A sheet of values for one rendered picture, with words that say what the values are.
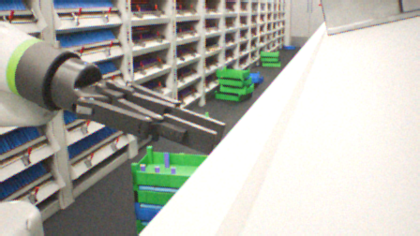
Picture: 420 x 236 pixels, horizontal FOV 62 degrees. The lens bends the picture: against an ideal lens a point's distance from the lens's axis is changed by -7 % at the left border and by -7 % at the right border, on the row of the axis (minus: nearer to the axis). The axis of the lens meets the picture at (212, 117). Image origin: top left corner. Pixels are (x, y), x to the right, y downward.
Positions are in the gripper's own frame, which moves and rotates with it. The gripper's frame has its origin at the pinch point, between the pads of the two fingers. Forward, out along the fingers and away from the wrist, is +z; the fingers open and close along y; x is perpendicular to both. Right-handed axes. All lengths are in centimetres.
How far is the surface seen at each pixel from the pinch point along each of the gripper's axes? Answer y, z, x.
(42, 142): -81, -93, -70
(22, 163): -67, -90, -73
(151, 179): -70, -31, -56
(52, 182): -84, -87, -90
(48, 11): -92, -105, -12
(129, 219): -90, -45, -96
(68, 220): -78, -72, -103
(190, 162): -91, -23, -55
